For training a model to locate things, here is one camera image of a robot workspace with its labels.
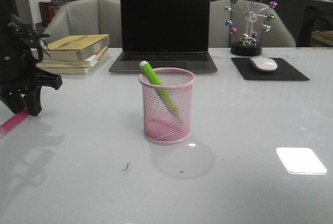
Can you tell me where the pink pen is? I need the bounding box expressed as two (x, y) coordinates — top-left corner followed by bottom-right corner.
(1, 108), (29, 136)

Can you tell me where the right grey chair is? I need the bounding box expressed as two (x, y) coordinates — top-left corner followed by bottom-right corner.
(209, 0), (296, 48)

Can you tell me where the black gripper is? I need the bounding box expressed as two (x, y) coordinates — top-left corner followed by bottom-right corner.
(1, 52), (62, 116)

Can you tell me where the brown cushioned seat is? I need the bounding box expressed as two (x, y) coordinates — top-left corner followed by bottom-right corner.
(311, 30), (332, 47)

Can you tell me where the grey open laptop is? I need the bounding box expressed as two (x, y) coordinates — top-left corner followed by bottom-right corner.
(109, 0), (217, 74)

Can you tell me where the grey chair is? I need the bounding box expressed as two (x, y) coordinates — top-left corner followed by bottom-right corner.
(209, 0), (296, 48)
(44, 0), (122, 48)

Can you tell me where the bottom book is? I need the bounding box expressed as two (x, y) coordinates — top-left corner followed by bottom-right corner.
(42, 53), (106, 74)

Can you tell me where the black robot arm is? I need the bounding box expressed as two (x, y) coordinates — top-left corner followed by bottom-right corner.
(1, 0), (62, 116)

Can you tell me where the white computer mouse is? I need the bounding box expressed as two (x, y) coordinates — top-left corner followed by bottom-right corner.
(249, 57), (278, 72)

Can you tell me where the ferris wheel desk ornament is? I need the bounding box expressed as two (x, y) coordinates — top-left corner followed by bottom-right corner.
(224, 0), (278, 57)

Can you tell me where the middle book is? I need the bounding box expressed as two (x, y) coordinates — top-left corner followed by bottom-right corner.
(37, 47), (108, 68)

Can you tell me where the red bin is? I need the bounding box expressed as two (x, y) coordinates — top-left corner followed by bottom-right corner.
(39, 1), (55, 27)

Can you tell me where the green pen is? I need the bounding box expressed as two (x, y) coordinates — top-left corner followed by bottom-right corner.
(139, 60), (184, 124)

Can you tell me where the top yellow book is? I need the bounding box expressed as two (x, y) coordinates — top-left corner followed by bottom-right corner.
(42, 34), (110, 61)

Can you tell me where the left grey chair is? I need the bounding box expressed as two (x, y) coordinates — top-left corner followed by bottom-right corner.
(44, 0), (122, 48)

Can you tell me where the pink mesh pen holder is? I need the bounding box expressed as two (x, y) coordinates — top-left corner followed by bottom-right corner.
(138, 65), (195, 143)

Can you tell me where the black mouse pad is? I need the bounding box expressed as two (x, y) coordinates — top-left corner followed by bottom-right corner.
(231, 58), (310, 81)

